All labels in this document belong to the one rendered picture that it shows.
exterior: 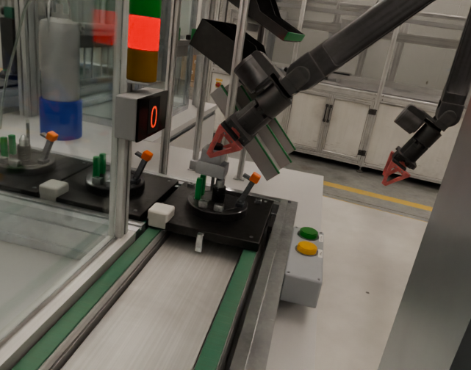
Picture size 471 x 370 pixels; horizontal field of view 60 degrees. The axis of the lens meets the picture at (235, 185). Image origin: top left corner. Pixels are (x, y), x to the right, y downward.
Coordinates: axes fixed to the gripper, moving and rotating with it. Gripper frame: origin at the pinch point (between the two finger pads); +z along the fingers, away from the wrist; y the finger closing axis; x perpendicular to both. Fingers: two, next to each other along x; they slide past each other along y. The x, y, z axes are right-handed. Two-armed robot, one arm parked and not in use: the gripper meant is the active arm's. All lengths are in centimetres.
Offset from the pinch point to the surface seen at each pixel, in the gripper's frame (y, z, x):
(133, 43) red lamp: 21.4, -9.6, -21.2
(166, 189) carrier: -4.9, 18.0, -0.3
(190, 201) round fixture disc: 3.4, 10.8, 5.2
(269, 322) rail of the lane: 33.0, -1.5, 24.6
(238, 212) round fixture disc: 3.4, 3.7, 13.7
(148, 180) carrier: -7.4, 21.9, -4.9
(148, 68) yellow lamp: 20.6, -8.5, -17.1
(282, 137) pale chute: -48.3, -2.8, 11.7
